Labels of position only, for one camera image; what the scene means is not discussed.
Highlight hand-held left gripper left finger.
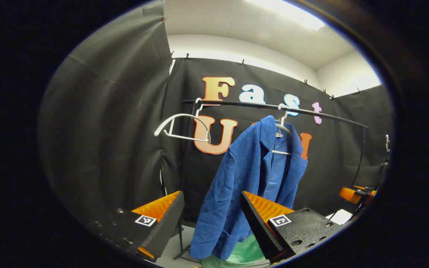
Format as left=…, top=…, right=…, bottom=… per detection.
left=88, top=191, right=185, bottom=263

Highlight green laundry hamper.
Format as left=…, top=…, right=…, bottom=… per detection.
left=201, top=234, right=271, bottom=268

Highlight blue knit jacket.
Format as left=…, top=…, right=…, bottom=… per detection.
left=190, top=115, right=309, bottom=261

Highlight black metal clothes rack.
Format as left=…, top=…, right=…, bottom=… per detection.
left=172, top=99, right=369, bottom=261

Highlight white plastic hanger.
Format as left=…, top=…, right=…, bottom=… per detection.
left=271, top=103, right=294, bottom=156
left=154, top=98, right=212, bottom=144

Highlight black backdrop cloth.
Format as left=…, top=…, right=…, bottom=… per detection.
left=38, top=2, right=394, bottom=239

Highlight ceiling light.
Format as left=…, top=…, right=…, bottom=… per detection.
left=244, top=0, right=327, bottom=31

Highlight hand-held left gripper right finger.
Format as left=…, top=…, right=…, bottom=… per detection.
left=241, top=191, right=344, bottom=264

